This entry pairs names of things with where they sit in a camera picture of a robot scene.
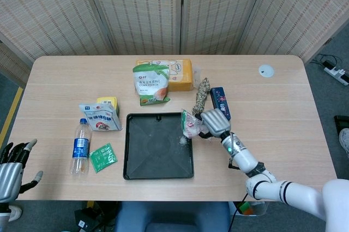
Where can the black square plastic tray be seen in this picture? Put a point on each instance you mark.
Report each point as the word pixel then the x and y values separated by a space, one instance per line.
pixel 155 150

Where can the green white corn starch bag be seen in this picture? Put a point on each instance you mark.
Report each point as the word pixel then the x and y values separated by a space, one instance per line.
pixel 151 85

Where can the beige woven folding screen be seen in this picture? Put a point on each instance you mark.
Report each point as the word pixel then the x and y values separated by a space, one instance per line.
pixel 163 11

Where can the yellow green plastic container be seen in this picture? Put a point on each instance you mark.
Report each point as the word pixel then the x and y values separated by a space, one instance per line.
pixel 110 101

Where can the black flat object on floor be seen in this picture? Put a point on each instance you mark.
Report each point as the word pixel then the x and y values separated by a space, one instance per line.
pixel 342 124

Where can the white round table grommet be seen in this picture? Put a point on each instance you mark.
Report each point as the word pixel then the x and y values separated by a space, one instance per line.
pixel 266 71

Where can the black box on floor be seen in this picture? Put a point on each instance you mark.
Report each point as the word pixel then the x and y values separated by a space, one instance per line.
pixel 85 219

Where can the white power strip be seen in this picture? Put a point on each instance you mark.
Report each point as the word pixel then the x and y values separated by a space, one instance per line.
pixel 336 72

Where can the grey white shoe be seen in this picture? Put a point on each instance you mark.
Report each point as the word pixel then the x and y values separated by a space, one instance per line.
pixel 345 142

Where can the clear bottle with blue label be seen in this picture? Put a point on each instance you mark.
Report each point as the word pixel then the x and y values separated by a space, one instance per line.
pixel 79 150

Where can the small pink snack packet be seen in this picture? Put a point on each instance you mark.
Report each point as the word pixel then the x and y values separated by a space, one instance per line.
pixel 192 125

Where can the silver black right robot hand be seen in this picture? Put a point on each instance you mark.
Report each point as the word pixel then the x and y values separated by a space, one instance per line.
pixel 216 121

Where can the blue padded seat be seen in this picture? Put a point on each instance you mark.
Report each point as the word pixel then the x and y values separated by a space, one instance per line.
pixel 171 217

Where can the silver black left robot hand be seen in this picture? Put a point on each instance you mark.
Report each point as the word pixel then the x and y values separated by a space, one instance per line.
pixel 9 177

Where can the green orange box under table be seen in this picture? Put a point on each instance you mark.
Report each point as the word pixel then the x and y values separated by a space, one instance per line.
pixel 251 208

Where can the yellow tissue pack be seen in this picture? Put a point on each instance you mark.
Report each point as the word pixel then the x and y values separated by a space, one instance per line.
pixel 181 76

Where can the white sugar bag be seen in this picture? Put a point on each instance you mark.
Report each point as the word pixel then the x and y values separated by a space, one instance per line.
pixel 101 119

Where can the dark blue rectangular box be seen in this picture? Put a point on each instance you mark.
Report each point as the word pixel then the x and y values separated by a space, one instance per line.
pixel 219 98

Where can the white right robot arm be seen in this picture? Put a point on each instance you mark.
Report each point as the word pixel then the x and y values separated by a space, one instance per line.
pixel 286 188

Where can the green tea packet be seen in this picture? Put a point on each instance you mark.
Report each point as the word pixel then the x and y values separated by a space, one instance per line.
pixel 103 158

